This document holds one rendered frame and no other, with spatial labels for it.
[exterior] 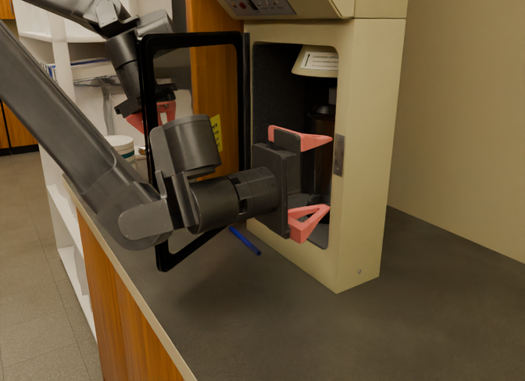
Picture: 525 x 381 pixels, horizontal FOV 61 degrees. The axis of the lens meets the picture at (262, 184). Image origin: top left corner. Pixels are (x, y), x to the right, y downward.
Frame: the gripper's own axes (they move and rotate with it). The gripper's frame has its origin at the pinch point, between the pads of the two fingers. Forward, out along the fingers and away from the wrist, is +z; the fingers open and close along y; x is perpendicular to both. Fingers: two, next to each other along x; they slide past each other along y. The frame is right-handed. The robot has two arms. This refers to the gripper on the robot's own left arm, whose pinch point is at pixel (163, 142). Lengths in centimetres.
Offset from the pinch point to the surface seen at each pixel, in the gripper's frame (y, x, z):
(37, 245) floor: 234, -108, 10
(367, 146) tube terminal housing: -31.2, -10.5, 14.4
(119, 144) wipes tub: 38.5, -26.6, -8.3
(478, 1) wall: -53, -47, -3
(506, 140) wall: -49, -42, 26
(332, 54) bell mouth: -30.3, -14.1, -2.3
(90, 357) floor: 134, -49, 64
